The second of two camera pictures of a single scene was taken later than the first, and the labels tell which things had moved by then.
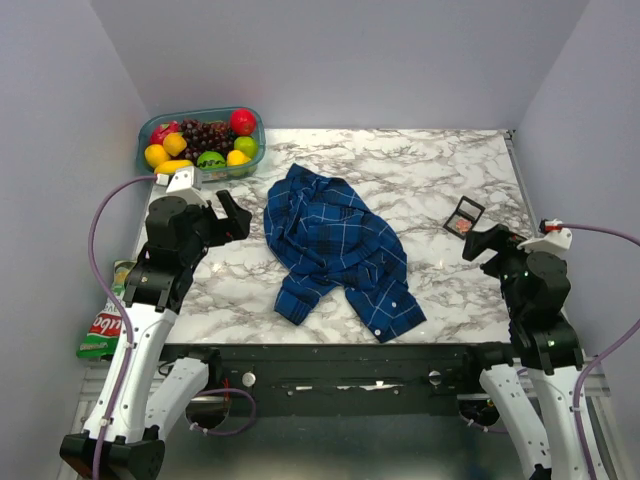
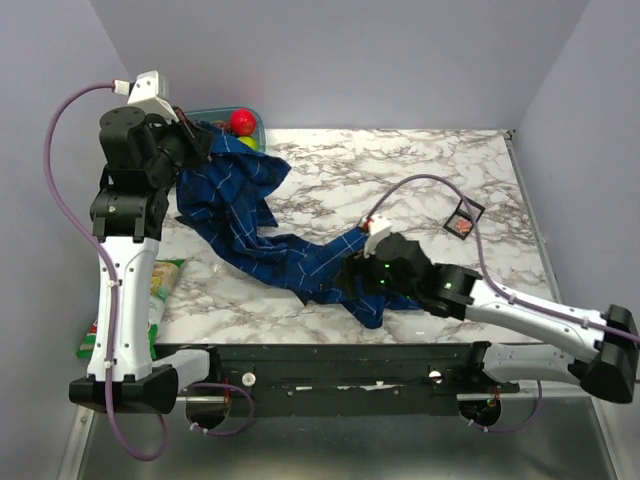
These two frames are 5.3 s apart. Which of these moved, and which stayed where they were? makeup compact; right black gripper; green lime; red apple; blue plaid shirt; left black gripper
Moved: blue plaid shirt; left black gripper; right black gripper
Stayed: green lime; red apple; makeup compact
